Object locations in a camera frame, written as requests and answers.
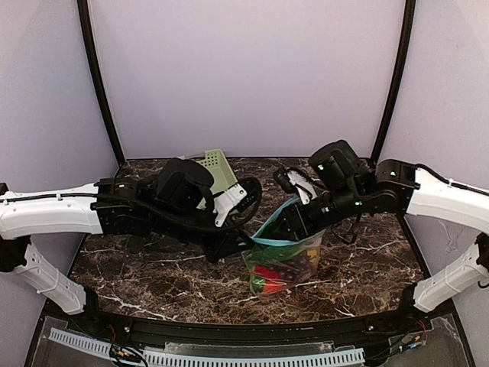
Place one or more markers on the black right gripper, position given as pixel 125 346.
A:
pixel 290 220

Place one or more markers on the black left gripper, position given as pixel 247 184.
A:
pixel 225 247

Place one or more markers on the green bok choy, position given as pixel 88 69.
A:
pixel 266 253

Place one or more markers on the clear zip top bag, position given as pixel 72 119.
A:
pixel 279 264

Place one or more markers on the orange red chili pepper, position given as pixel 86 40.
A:
pixel 268 280

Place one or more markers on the yellow lemon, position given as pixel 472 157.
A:
pixel 313 256

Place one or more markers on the dark red grapes bunch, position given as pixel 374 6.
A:
pixel 294 268

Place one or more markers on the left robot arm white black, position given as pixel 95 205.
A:
pixel 179 202

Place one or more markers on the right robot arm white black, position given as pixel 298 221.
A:
pixel 392 187

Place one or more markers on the beige plastic basket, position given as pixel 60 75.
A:
pixel 217 164

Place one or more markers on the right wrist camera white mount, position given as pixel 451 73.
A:
pixel 295 181

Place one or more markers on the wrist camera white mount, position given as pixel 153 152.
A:
pixel 295 181
pixel 245 194

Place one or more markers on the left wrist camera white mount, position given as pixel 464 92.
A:
pixel 245 194

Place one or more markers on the black curved front rail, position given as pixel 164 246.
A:
pixel 374 330

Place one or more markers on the white slotted cable duct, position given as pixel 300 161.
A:
pixel 181 355

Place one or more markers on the right black frame post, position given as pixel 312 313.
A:
pixel 396 79

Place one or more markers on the black frame post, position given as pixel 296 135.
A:
pixel 97 80
pixel 396 79

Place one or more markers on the left black frame post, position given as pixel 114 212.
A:
pixel 97 80

